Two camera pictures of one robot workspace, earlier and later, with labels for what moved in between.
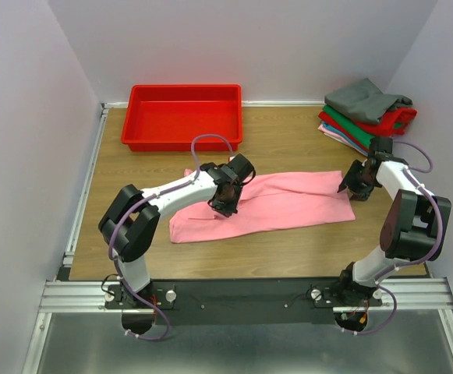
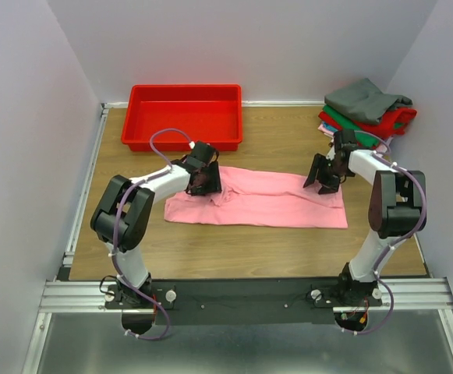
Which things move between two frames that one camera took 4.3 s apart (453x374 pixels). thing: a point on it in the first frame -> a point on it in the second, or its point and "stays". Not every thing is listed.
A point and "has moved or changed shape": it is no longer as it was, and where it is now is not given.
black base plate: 237,302 stays
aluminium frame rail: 89,297 stays
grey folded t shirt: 363,100 stays
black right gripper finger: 342,185 -> 319,161
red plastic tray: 167,118 stays
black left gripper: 228,210 -> 214,185
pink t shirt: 269,202 has moved or changed shape
